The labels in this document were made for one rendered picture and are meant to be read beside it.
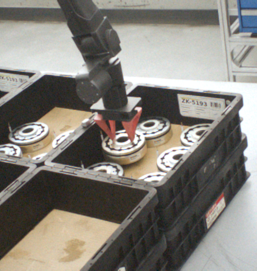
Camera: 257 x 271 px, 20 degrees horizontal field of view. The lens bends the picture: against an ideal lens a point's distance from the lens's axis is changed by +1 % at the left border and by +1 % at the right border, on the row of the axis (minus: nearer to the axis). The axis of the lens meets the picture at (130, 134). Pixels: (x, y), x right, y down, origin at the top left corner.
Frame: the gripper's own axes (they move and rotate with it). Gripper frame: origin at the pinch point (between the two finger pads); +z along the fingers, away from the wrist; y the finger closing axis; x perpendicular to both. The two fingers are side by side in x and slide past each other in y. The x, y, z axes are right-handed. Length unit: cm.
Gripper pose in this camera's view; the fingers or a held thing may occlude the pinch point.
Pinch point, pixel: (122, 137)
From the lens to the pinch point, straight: 166.0
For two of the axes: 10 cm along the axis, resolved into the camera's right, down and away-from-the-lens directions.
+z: 1.7, 8.5, 5.0
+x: 4.2, -5.2, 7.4
